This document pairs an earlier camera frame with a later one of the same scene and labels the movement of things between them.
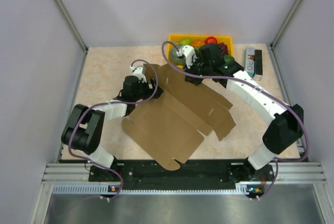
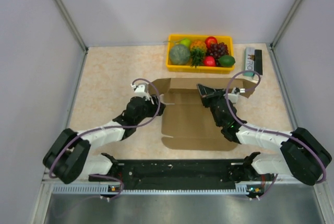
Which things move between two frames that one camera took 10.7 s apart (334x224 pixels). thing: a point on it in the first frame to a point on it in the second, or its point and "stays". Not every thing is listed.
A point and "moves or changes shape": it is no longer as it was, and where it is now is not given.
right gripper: (192, 80) to (207, 94)
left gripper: (150, 91) to (153, 107)
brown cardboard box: (168, 127) moves or changes shape
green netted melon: (174, 56) stays
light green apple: (186, 41) stays
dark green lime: (228, 58) stays
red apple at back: (211, 40) stays
